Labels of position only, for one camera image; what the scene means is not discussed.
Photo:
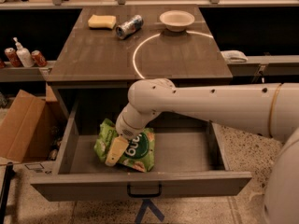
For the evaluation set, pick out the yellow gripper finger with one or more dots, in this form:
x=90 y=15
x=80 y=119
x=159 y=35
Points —
x=116 y=150

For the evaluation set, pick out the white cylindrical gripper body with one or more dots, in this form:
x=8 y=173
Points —
x=125 y=130

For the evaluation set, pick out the green rice chip bag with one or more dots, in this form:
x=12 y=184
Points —
x=140 y=153

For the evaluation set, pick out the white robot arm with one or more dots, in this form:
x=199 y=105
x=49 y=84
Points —
x=271 y=110

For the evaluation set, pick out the open grey top drawer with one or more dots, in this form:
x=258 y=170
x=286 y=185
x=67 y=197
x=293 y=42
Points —
x=189 y=157

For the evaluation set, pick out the grey cabinet counter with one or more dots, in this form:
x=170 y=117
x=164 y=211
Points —
x=93 y=57

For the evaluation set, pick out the brown cardboard box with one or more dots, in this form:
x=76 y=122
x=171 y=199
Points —
x=30 y=127

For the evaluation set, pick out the blue and silver can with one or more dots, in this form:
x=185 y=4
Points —
x=129 y=27

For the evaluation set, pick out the yellow sponge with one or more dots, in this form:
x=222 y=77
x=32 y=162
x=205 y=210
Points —
x=97 y=22

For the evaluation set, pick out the red can right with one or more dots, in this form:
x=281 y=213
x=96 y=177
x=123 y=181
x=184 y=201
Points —
x=39 y=59

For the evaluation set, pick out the red can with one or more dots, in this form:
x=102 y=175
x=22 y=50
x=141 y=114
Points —
x=39 y=59
x=13 y=57

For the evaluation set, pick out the white paper bowl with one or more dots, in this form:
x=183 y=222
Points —
x=177 y=20

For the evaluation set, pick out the black stand leg left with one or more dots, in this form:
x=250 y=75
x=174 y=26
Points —
x=9 y=174

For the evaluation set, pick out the folded white cloth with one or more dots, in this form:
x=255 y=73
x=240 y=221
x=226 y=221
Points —
x=234 y=56

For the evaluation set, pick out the white pump bottle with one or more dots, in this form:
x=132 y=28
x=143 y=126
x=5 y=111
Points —
x=23 y=54

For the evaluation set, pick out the grey left shelf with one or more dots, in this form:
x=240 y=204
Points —
x=25 y=74

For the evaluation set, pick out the grey shelf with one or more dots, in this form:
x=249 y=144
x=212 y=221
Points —
x=282 y=65
x=25 y=74

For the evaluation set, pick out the red can left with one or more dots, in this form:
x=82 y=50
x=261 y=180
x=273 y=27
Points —
x=13 y=57

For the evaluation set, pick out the grey right shelf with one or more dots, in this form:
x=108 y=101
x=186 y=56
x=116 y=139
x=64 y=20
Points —
x=282 y=65

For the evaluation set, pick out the black drawer handle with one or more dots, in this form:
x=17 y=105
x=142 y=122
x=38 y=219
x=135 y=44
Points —
x=144 y=192

